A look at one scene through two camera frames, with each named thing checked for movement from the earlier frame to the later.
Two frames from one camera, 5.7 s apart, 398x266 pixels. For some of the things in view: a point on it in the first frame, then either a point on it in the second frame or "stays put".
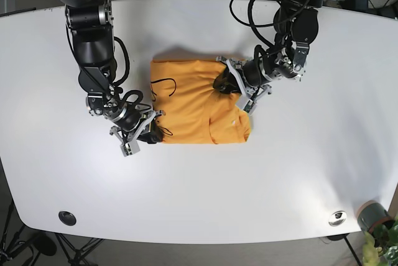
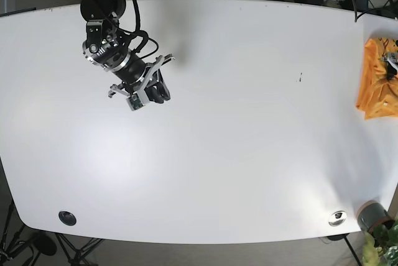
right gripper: (257, 73) to (392, 64)
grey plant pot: (371, 214) stays put
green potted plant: (380, 245) stays put
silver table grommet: (337, 218) stays put
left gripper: (130, 121) to (115, 57)
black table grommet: (67, 218) stays put
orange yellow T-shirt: (189, 109) to (377, 96)
